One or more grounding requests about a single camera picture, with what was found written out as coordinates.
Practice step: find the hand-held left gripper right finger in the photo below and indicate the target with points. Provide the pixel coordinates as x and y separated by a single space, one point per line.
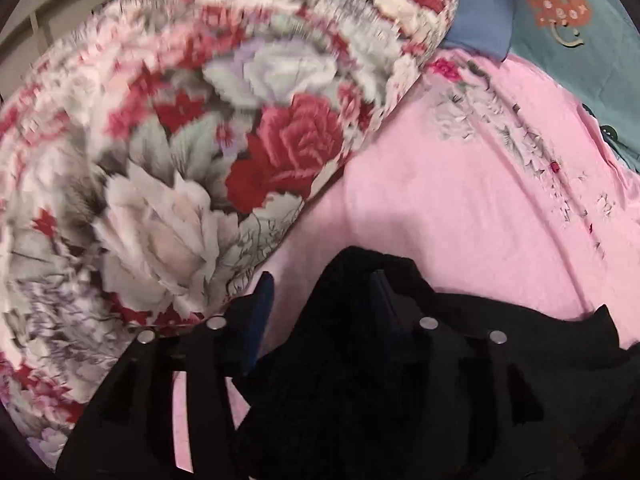
382 302

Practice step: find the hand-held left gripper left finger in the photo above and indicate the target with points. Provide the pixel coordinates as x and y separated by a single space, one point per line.
261 310

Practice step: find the black pants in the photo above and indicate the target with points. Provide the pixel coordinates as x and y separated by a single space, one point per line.
340 410

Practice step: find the pink bed sheet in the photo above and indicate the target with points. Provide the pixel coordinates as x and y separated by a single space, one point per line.
450 210

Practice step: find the floral rose quilt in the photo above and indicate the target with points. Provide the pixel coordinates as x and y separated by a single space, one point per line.
165 170

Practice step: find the teal heart-print sheet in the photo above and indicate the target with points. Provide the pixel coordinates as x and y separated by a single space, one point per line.
580 60

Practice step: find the blue pillow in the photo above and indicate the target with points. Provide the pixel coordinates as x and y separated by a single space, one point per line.
482 5

